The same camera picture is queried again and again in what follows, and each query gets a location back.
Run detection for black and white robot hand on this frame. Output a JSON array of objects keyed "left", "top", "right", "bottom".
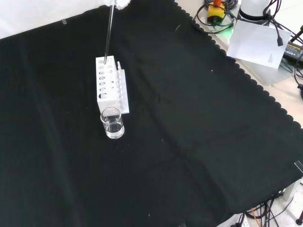
[{"left": 104, "top": 0, "right": 131, "bottom": 10}]

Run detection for yellow stop button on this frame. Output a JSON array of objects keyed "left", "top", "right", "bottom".
[{"left": 207, "top": 0, "right": 225, "bottom": 25}]

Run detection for white power strip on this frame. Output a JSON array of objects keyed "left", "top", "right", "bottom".
[{"left": 233, "top": 212, "right": 250, "bottom": 227}]

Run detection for white test tube rack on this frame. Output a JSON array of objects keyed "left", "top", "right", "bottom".
[{"left": 95, "top": 55, "right": 131, "bottom": 115}]

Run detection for white paper sheet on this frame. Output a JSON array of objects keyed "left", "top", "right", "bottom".
[{"left": 226, "top": 19, "right": 292, "bottom": 70}]

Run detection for white box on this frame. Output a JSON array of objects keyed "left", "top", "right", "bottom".
[{"left": 282, "top": 181, "right": 299, "bottom": 202}]

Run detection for black cable with plug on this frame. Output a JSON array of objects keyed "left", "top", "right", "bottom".
[{"left": 262, "top": 0, "right": 285, "bottom": 47}]

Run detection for orange cable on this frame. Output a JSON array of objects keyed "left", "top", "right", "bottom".
[{"left": 250, "top": 207, "right": 262, "bottom": 227}]

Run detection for looped black cable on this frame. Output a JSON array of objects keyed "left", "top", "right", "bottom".
[{"left": 193, "top": 0, "right": 238, "bottom": 34}]

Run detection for pale board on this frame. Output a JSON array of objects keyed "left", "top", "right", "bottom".
[{"left": 193, "top": 0, "right": 303, "bottom": 87}]

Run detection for white cylindrical base black ring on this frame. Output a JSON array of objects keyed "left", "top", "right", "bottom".
[{"left": 237, "top": 0, "right": 273, "bottom": 26}]

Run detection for black power adapter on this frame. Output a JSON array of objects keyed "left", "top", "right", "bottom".
[{"left": 283, "top": 41, "right": 303, "bottom": 61}]

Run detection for black scalloped cloth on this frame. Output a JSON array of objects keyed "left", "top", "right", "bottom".
[{"left": 0, "top": 0, "right": 303, "bottom": 227}]

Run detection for clear glass beaker with liquid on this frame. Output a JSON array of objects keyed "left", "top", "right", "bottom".
[{"left": 100, "top": 107, "right": 125, "bottom": 140}]

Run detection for black floor cable bundle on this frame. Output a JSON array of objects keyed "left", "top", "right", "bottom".
[{"left": 245, "top": 191, "right": 303, "bottom": 227}]

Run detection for glass rod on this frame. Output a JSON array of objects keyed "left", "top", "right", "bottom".
[{"left": 104, "top": 5, "right": 115, "bottom": 65}]

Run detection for thin green cable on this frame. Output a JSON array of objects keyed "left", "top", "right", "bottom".
[{"left": 210, "top": 11, "right": 238, "bottom": 31}]

